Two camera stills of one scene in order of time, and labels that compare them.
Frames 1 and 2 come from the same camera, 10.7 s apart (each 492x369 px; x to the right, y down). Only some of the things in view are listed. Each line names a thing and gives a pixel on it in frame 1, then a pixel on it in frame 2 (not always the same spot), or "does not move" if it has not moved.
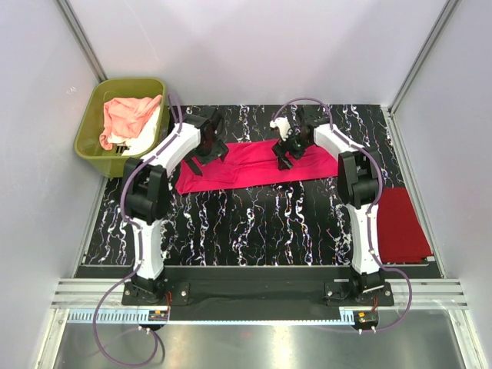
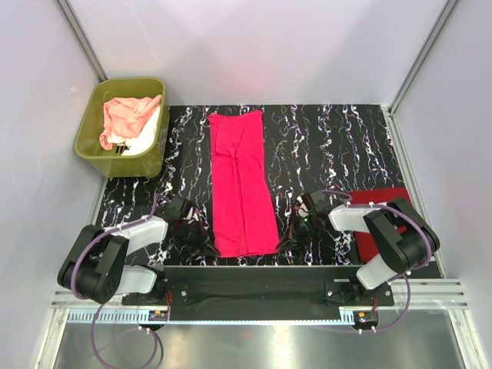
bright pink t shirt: [251, 162] → [244, 214]
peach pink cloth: [126, 115] does not move
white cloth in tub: [144, 139] does not move
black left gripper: [218, 151] → [203, 246]
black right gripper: [281, 148] → [295, 241]
